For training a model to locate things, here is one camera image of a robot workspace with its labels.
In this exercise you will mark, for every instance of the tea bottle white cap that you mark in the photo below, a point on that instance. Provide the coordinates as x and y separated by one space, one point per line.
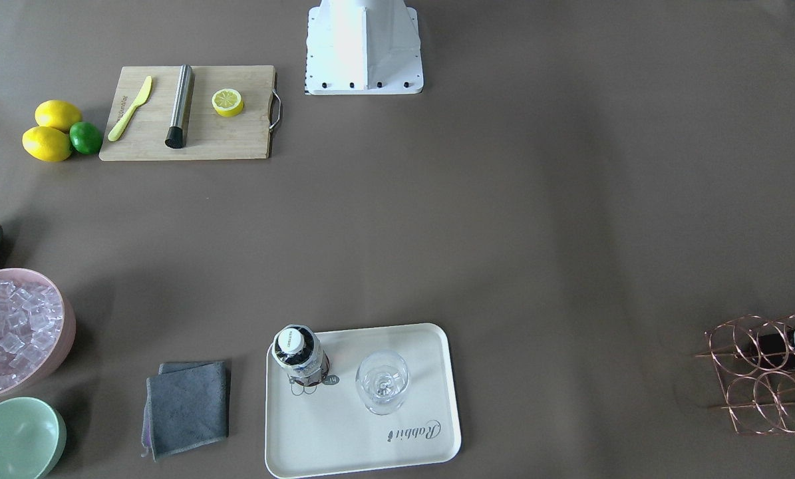
299 353

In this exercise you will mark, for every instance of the copper wire bottle basket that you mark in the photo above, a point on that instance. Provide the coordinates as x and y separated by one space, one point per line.
757 400

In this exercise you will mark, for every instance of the clear wine glass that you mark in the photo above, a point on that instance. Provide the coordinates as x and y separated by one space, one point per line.
382 381

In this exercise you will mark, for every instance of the cream rabbit tray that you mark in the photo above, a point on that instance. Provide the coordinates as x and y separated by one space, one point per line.
326 429

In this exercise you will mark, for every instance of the half lemon slice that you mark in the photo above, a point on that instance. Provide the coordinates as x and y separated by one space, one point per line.
227 102

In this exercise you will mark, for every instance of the bamboo cutting board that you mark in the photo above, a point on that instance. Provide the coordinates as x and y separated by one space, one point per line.
208 136

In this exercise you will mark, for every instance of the steel muddler black tip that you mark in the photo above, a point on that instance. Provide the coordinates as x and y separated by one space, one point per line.
178 128

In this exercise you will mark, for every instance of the grey folded cloth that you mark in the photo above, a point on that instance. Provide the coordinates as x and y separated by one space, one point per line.
187 406

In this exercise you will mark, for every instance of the yellow plastic knife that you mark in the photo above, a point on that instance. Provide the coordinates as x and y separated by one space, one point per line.
139 100

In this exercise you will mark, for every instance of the green lime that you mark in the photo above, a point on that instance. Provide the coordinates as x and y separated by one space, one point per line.
85 138

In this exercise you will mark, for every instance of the yellow lemon lower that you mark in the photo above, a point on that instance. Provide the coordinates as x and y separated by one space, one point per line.
47 144

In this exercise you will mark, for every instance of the yellow lemon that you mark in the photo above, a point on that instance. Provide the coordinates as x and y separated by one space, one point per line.
47 144
59 114

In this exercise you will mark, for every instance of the yellow lemon upper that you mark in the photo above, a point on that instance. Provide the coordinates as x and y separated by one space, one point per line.
59 114

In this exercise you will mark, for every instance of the pink bowl of ice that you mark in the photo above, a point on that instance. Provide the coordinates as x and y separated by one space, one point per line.
37 328

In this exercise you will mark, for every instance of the mint green bowl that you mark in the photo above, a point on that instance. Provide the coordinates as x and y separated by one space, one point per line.
32 438

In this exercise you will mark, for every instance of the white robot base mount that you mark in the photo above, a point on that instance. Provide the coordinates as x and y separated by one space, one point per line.
363 48

